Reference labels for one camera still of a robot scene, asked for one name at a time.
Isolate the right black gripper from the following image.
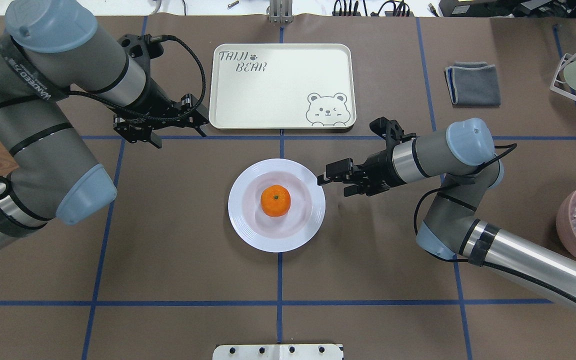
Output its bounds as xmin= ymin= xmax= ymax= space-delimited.
xmin=317 ymin=150 xmax=399 ymax=198

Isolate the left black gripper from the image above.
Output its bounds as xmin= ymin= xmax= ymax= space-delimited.
xmin=113 ymin=93 xmax=210 ymax=150

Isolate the orange fruit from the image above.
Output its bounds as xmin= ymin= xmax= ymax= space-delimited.
xmin=260 ymin=184 xmax=291 ymax=217

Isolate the white round plate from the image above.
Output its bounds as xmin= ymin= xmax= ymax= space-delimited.
xmin=227 ymin=158 xmax=326 ymax=253

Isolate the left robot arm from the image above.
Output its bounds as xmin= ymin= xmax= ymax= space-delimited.
xmin=0 ymin=0 xmax=209 ymax=250

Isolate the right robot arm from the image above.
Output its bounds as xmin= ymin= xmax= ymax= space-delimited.
xmin=317 ymin=117 xmax=576 ymax=311

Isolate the cream bear tray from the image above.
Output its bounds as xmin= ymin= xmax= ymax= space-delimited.
xmin=208 ymin=43 xmax=357 ymax=130

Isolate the grey folded cloth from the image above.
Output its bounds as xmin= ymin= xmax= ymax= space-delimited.
xmin=445 ymin=61 xmax=502 ymax=107

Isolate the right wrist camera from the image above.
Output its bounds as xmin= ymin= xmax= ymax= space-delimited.
xmin=369 ymin=116 xmax=418 ymax=150

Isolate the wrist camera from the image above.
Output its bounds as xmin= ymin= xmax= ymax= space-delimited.
xmin=117 ymin=34 xmax=165 ymax=76
xmin=369 ymin=116 xmax=418 ymax=150

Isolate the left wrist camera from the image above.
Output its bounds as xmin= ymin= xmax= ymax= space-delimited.
xmin=117 ymin=34 xmax=165 ymax=76

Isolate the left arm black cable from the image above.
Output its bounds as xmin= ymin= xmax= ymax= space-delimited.
xmin=68 ymin=35 xmax=208 ymax=123

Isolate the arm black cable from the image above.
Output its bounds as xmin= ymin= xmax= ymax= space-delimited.
xmin=68 ymin=35 xmax=208 ymax=123
xmin=413 ymin=143 xmax=519 ymax=236

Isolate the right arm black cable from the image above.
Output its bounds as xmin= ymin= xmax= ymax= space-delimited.
xmin=413 ymin=143 xmax=519 ymax=236

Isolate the aluminium frame post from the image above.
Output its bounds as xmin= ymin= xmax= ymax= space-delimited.
xmin=266 ymin=0 xmax=294 ymax=25

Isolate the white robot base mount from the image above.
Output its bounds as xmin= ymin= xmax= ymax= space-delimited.
xmin=212 ymin=343 xmax=345 ymax=360

